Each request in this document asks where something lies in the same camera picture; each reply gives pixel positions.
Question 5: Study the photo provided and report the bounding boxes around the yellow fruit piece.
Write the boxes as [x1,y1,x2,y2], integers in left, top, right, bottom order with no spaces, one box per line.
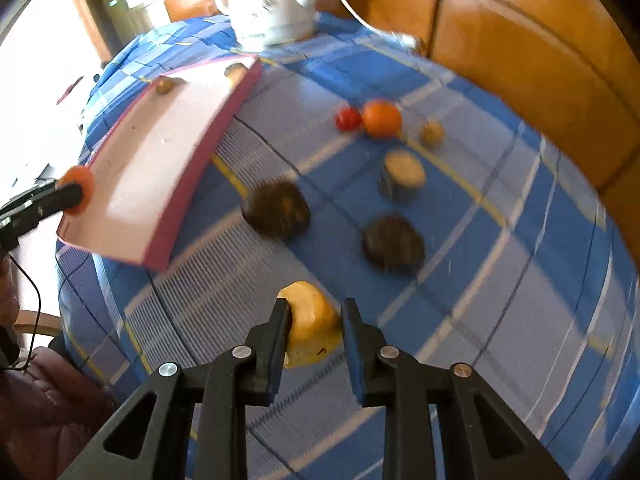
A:
[278,281,346,369]

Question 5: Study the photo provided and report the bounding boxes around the small tan fruit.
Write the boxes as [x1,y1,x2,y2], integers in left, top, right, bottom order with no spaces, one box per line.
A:
[420,121,445,147]

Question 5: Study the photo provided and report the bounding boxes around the cut dark fruit pale top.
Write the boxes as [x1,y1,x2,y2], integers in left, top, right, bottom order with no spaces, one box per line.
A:
[378,149,427,203]

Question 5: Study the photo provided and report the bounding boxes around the white power cable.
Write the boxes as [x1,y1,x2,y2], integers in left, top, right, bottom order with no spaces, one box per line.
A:
[322,0,421,51]

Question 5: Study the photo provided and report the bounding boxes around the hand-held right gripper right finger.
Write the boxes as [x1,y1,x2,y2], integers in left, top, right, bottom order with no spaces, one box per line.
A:
[341,298,571,480]

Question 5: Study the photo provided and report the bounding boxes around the white tray with pink rim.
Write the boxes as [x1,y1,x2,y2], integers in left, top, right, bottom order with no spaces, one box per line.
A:
[56,56,262,273]

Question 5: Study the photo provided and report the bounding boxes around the small orange mandarin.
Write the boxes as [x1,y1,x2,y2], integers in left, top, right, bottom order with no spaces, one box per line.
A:
[56,165,95,216]

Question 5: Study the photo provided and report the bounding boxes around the small red tomato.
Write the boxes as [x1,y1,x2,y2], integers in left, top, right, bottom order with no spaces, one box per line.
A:
[335,106,363,132]

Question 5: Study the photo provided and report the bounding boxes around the wooden chair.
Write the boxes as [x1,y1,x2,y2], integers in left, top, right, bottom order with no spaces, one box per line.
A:
[14,311,63,337]

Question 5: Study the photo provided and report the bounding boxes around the dark round fruit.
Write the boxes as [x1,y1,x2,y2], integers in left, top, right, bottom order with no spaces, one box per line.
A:
[242,180,311,240]
[362,214,426,274]

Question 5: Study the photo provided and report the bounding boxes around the white electric kettle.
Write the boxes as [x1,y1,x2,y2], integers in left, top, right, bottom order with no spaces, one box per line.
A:
[215,0,327,51]

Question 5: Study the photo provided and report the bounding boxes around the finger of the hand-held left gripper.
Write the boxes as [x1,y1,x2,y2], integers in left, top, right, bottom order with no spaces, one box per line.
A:
[0,181,86,221]

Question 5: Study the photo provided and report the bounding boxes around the thin black cable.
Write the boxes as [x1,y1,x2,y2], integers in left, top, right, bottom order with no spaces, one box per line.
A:
[7,254,42,372]

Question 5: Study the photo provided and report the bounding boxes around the maroon cushion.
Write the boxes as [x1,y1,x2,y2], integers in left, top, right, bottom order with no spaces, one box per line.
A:
[0,346,121,480]

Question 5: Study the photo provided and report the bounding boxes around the blue plaid tablecloth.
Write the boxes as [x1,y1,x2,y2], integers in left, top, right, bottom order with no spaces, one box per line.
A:
[55,12,640,480]

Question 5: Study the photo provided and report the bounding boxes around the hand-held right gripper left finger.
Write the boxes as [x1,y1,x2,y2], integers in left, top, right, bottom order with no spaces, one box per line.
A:
[60,298,292,480]

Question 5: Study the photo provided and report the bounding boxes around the large orange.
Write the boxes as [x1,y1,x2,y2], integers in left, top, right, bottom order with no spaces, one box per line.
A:
[361,100,404,140]

